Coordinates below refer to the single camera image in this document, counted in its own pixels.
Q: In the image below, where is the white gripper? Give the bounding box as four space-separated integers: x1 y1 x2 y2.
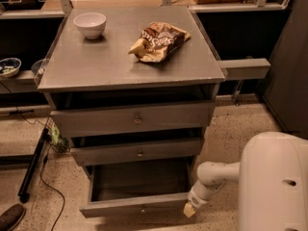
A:
183 191 208 218

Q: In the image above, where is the grey bottom drawer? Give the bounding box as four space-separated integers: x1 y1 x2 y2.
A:
80 157 193 218

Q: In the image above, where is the grey drawer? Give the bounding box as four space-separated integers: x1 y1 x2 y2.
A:
71 128 204 167
51 92 215 138
80 157 193 218

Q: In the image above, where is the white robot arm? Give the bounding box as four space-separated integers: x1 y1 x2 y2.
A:
184 132 308 231

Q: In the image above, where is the grey middle drawer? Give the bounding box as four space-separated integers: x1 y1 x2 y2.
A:
71 128 204 167

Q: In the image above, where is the grey top drawer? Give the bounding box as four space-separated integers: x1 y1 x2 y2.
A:
51 92 215 138

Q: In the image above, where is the grey drawer cabinet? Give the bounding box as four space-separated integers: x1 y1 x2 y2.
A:
37 5 227 178

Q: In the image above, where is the green packet in basket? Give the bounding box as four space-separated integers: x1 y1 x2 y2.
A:
49 123 64 147

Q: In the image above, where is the grey side shelf right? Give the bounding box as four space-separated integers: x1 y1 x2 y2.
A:
218 58 270 81

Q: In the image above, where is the grey side shelf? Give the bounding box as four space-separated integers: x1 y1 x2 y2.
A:
0 70 38 94
218 58 270 81

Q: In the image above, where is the black pole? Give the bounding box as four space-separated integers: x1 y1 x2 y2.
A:
18 128 48 203

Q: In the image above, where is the brown chip bag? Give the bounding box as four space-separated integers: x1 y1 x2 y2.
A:
129 22 191 63

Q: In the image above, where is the dark shoe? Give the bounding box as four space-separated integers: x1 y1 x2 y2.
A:
0 204 26 231

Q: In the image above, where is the clear glass cup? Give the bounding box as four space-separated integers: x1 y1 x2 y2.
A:
31 59 49 75

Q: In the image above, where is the grey side shelf left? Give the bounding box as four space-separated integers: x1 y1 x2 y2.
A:
0 70 38 94

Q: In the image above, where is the white ceramic bowl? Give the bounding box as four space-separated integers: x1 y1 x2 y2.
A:
73 13 107 39

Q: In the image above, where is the small patterned bowl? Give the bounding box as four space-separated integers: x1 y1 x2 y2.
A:
0 58 21 78

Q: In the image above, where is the black floor cable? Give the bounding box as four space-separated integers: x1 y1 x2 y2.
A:
0 80 66 231

